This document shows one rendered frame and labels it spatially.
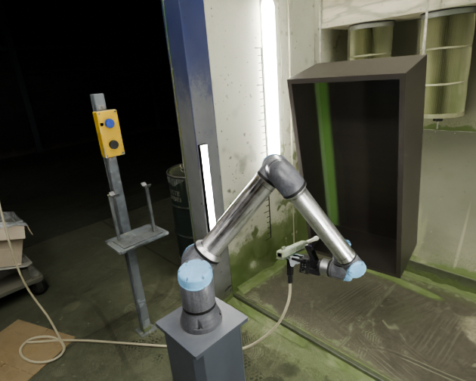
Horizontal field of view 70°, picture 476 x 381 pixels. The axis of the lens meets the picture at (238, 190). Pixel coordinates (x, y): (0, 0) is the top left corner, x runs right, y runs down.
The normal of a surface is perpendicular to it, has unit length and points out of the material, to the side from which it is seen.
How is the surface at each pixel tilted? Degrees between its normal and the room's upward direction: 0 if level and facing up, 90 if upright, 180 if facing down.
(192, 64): 90
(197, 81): 90
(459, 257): 57
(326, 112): 102
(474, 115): 90
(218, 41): 90
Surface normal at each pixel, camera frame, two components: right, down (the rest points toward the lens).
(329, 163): -0.61, 0.49
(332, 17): -0.71, 0.29
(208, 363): 0.70, 0.18
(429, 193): -0.64, -0.27
